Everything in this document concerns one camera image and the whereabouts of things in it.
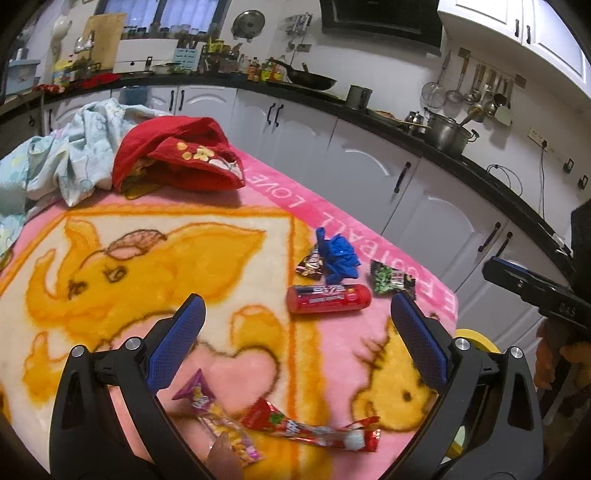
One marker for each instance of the wall power outlet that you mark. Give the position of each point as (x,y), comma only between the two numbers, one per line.
(538,137)

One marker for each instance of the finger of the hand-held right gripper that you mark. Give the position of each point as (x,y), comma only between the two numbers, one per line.
(521,286)
(510,264)

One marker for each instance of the hanging pan lid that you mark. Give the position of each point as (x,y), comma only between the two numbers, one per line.
(248,25)

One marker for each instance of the dark framed window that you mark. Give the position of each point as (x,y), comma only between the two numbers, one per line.
(184,14)

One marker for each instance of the red white snack wrapper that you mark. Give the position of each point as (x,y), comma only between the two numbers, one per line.
(295,427)

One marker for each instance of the person's right hand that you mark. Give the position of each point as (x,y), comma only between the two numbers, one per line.
(547,360)

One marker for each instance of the person's left hand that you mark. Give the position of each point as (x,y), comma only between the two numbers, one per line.
(224,461)

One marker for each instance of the pale green spatula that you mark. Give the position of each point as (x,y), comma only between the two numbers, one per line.
(505,115)

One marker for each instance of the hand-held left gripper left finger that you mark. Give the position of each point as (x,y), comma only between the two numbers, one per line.
(178,339)

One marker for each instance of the group of sauce bottles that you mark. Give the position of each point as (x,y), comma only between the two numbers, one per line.
(258,69)

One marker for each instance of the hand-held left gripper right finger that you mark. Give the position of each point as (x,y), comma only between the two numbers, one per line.
(418,339)

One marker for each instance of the red candy tube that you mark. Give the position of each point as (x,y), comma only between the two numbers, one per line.
(328,299)

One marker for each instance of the yellow rimmed black bin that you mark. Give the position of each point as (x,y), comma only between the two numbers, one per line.
(475,337)

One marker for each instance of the pink printed blanket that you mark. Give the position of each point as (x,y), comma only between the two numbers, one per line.
(138,277)

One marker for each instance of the hanging metal utensils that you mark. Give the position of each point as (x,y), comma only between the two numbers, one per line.
(475,99)

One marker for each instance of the red dish cloth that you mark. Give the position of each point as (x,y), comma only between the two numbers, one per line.
(99,81)

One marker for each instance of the blue utensil holder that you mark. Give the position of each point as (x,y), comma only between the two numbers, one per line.
(189,60)

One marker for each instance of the green black wrapper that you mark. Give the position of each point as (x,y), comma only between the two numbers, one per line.
(390,279)

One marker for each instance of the light blue cloth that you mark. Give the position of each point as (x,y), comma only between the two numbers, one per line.
(87,138)

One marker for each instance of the pale blue plastic basket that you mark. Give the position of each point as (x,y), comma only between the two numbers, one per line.
(23,78)

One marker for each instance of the black wok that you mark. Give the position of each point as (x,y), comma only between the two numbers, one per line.
(314,79)

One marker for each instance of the white plastic holder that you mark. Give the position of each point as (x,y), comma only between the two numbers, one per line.
(57,37)

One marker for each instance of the small steel bowl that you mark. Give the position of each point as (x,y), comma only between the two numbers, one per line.
(166,69)

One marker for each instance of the dark candy wrapper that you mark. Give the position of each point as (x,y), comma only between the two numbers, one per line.
(310,264)

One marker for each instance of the white wall cabinets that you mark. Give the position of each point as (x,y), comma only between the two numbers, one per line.
(531,27)

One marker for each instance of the row of spice jars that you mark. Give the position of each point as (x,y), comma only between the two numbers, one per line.
(161,31)

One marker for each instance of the black range hood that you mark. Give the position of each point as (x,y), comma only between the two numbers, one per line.
(378,18)

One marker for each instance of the steel cooking pot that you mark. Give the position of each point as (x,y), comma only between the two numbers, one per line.
(448,136)

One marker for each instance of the wooden cutting board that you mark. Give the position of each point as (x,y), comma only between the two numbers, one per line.
(106,41)

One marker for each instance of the small steel teapot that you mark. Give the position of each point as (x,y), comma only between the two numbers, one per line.
(414,122)

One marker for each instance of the purple pink snack wrapper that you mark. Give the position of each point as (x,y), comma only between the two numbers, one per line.
(207,406)

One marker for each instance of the metal cup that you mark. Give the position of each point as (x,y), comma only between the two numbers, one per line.
(359,98)

